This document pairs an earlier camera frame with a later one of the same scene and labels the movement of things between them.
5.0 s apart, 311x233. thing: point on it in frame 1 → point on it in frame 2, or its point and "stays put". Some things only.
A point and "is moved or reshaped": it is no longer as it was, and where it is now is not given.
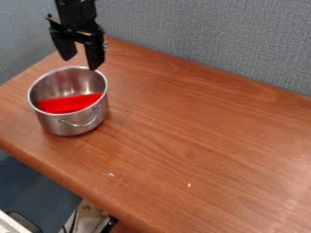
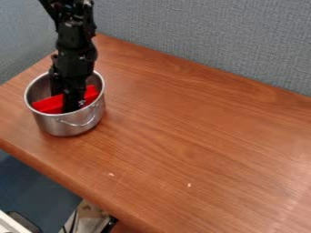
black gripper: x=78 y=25 → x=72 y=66
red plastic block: x=68 y=103 is moved or reshaped
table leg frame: x=90 y=219 stays put
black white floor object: x=15 y=223 stays put
